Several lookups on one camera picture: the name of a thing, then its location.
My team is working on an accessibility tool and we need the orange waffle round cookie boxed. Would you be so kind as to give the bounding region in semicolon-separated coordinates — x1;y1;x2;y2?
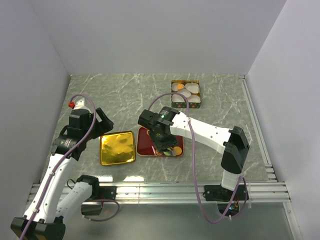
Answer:
173;146;183;156

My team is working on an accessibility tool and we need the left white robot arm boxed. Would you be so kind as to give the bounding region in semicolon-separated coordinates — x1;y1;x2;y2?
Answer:
10;94;114;240

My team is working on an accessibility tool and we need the orange swirl cookie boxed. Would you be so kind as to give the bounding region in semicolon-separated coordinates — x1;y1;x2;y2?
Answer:
155;150;163;156

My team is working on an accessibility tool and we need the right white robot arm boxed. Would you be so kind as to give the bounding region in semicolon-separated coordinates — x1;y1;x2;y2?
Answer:
138;106;250;200

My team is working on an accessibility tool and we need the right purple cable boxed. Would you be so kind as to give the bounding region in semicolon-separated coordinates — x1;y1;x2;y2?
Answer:
147;92;251;225

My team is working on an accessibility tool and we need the green cookie tin box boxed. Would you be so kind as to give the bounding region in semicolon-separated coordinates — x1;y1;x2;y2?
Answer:
171;80;202;109

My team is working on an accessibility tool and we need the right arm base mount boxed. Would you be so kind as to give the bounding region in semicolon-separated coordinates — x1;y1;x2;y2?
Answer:
202;184;249;202

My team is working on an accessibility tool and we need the red rectangular tray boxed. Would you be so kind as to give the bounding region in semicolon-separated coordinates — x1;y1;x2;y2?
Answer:
136;127;184;157

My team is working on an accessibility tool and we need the white paper cup liner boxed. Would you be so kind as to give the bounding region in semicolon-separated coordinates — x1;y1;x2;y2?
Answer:
171;82;184;92
172;94;186;103
177;88;192;98
188;95;201;103
185;82;200;94

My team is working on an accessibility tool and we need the aluminium mounting rail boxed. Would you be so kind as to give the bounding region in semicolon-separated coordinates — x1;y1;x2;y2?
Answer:
26;181;292;205

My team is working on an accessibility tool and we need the lower green round cookie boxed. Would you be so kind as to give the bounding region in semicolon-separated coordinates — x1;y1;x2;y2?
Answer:
163;151;171;156

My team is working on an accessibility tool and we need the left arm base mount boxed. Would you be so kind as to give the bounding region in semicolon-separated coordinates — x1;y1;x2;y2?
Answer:
97;186;117;200

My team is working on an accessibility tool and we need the gold tin lid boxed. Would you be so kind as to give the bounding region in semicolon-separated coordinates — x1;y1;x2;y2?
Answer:
99;131;136;166

